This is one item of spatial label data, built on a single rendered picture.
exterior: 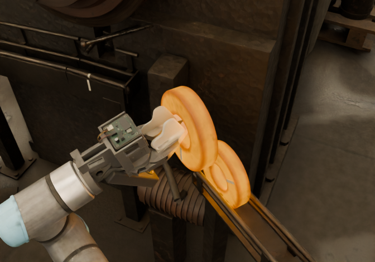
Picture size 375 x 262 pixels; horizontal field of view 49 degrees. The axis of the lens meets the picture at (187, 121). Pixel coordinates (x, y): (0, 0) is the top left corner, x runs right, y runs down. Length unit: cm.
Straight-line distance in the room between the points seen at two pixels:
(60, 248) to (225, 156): 37
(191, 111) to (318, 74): 179
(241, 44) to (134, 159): 45
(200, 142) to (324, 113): 155
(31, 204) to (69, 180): 7
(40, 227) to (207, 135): 30
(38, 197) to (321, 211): 132
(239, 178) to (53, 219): 38
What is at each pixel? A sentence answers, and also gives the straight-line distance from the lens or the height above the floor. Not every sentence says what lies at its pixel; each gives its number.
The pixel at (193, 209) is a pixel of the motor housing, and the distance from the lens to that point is 111.
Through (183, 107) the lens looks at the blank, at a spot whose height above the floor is 97.
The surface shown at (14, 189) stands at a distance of 191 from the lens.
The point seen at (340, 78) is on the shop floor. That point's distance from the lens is 244.
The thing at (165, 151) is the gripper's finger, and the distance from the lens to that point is 70.
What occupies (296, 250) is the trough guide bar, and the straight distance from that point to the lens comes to 88.
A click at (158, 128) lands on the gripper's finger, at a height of 92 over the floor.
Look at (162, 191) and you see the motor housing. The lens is 113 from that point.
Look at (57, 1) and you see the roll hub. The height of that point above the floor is 100.
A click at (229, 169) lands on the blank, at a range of 86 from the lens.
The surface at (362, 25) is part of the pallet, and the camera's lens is 265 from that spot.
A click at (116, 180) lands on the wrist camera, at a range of 71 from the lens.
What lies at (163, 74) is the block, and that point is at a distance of 104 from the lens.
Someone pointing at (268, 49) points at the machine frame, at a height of 87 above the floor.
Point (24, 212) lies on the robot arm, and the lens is 70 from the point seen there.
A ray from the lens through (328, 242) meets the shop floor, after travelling 173.
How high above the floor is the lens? 145
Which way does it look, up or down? 45 degrees down
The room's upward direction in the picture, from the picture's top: straight up
